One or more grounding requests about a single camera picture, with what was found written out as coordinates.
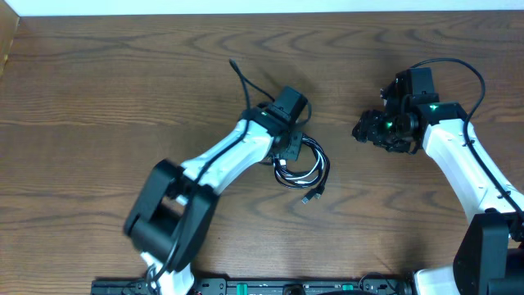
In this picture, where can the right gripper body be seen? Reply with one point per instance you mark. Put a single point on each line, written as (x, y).
(383, 131)

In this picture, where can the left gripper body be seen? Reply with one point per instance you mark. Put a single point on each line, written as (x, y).
(294, 147)

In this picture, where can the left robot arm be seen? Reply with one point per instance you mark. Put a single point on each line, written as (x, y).
(169, 221)

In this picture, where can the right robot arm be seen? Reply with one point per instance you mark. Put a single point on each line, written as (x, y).
(415, 119)

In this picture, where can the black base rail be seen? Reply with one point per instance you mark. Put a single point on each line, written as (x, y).
(369, 285)

